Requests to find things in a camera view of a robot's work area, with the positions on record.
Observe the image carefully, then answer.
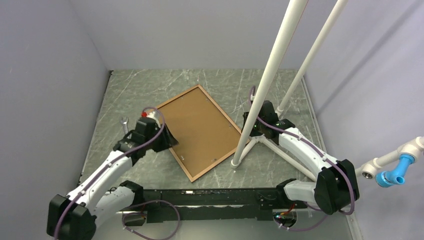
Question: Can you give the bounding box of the white pipe stand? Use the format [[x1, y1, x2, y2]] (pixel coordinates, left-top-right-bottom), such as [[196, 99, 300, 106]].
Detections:
[[230, 0, 424, 181]]

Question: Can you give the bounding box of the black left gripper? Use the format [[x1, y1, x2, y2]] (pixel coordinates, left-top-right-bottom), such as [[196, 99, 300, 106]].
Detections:
[[144, 122, 179, 153]]

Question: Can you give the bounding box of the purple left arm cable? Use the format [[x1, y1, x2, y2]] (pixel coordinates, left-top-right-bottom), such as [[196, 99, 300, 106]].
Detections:
[[52, 106, 181, 240]]

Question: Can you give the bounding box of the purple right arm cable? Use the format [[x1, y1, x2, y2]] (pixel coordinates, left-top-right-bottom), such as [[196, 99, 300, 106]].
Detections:
[[248, 85, 357, 232]]

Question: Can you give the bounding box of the silver open-end wrench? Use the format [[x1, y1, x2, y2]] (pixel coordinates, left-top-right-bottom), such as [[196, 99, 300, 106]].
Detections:
[[120, 116, 129, 135]]

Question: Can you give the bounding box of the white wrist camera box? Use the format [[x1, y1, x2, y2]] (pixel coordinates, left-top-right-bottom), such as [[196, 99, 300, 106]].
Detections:
[[141, 110, 161, 122]]

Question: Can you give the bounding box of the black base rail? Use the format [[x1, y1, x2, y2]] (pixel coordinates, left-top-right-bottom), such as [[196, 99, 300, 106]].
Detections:
[[124, 187, 306, 223]]

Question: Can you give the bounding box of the blue wooden picture frame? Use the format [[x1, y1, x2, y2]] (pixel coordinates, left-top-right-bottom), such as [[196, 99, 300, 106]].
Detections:
[[157, 84, 242, 183]]

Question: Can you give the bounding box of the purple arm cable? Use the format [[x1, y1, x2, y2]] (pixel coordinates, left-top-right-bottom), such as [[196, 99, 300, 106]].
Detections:
[[52, 106, 181, 240], [248, 85, 357, 232]]

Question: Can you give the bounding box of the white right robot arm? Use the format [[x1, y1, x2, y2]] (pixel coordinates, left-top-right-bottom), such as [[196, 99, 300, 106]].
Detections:
[[249, 100, 360, 215]]

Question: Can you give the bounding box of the blue pipe fitting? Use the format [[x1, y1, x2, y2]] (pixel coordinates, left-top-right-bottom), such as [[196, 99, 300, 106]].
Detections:
[[375, 153, 416, 188]]

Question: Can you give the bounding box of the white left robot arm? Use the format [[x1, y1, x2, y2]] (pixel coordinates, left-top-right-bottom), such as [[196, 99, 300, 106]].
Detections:
[[46, 111, 178, 240]]

